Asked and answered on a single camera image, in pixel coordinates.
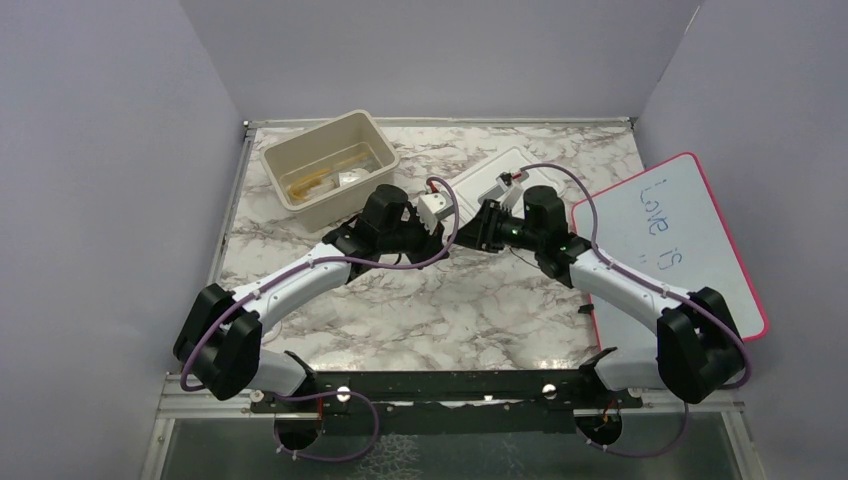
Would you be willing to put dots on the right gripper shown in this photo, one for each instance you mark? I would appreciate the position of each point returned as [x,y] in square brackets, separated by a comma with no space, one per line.
[480,232]

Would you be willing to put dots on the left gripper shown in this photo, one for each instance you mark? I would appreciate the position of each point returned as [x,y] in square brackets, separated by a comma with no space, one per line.
[431,245]

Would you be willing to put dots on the yellow rubber tube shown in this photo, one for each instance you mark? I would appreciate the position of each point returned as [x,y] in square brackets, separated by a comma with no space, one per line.
[325,180]

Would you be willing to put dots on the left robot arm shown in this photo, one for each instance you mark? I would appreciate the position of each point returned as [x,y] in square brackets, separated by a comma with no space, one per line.
[220,344]

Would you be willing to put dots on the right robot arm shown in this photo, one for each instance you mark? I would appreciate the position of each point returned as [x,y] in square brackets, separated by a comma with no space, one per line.
[697,347]

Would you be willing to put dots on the white plastic lid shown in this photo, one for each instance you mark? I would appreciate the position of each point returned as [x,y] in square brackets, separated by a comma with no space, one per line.
[481,176]

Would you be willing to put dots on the beige plastic bin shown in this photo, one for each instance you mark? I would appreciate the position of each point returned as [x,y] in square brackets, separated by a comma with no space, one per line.
[321,146]

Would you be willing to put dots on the pink framed whiteboard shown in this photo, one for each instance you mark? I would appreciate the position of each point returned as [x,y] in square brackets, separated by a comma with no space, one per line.
[665,223]

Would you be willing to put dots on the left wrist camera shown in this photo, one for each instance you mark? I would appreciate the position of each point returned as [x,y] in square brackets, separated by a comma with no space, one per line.
[433,208]

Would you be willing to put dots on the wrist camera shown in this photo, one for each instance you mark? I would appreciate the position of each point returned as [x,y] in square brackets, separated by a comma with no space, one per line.
[507,191]
[433,208]

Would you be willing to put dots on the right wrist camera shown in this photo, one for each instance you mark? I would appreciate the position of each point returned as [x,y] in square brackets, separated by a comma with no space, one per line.
[507,191]

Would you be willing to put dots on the black base frame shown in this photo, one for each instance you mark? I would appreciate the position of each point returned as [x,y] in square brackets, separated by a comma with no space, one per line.
[445,402]

